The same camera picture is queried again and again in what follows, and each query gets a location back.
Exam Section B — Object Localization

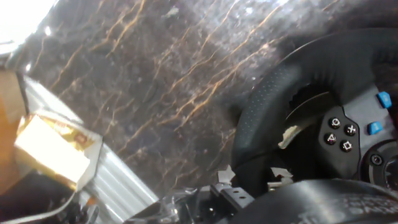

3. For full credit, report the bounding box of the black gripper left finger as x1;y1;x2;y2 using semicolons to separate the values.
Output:
124;165;256;224

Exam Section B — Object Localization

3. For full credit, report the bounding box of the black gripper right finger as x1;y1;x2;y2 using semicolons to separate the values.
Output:
267;167;295;191

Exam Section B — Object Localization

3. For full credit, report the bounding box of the black racing steering wheel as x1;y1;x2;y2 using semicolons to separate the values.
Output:
231;27;398;197

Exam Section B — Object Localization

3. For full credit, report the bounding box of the dark marble pattern mat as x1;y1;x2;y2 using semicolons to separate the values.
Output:
6;0;398;197

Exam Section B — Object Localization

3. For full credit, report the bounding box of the brown cardboard box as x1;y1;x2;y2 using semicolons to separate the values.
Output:
0;70;29;194

